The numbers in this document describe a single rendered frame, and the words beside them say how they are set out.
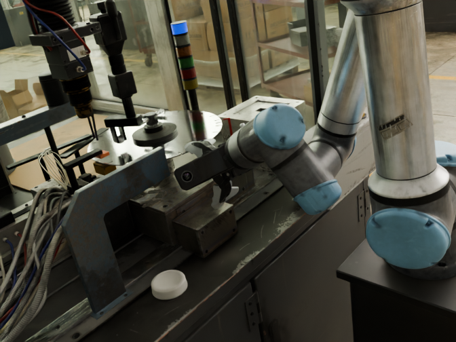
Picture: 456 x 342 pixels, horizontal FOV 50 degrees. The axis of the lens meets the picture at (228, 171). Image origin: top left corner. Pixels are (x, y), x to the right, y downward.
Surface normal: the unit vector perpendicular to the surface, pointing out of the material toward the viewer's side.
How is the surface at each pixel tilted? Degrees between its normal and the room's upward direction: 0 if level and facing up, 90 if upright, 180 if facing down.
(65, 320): 0
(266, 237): 0
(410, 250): 98
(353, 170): 90
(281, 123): 58
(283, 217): 0
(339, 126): 97
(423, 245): 98
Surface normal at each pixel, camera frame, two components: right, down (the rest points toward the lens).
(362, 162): 0.74, 0.18
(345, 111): -0.14, 0.56
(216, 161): 0.00, -0.06
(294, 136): 0.41, -0.26
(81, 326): -0.16, -0.89
